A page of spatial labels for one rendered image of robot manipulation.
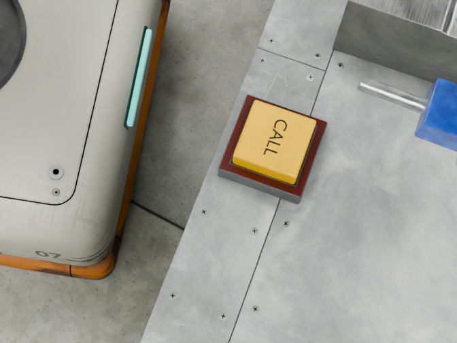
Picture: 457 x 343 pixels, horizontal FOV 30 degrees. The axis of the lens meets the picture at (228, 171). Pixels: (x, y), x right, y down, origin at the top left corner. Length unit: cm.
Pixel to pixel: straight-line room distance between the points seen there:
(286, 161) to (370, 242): 11
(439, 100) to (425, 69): 16
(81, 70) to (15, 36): 13
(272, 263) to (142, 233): 86
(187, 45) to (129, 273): 48
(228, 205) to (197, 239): 4
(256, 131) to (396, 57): 16
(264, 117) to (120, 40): 70
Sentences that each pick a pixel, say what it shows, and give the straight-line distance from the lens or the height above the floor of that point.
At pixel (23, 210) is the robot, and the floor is 28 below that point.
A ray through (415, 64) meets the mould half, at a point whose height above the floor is 82.
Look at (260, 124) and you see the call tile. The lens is 77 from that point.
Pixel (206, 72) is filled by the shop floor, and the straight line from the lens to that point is 173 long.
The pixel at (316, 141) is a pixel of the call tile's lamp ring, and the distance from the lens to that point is 78.
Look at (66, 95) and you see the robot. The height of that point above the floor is 28.
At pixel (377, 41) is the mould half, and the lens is 82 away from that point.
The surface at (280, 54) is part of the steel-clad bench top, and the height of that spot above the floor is 80.
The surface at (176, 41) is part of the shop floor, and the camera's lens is 176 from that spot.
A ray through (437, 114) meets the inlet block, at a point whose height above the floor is 95.
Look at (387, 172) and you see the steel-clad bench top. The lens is 81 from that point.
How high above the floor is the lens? 154
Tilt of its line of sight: 69 degrees down
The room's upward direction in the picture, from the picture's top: 8 degrees clockwise
